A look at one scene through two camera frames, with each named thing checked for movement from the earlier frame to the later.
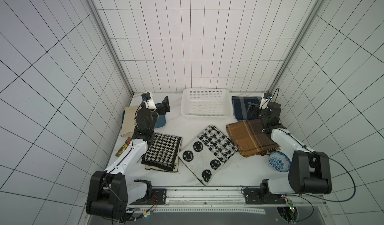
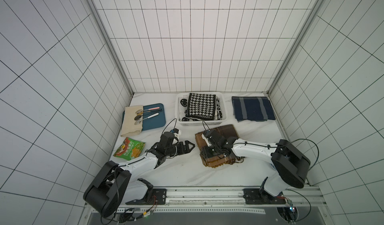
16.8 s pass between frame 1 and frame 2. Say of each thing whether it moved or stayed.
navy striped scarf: stayed
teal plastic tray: stayed
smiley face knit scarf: moved
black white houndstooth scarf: moved
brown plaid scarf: moved
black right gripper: moved
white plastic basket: moved
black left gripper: moved
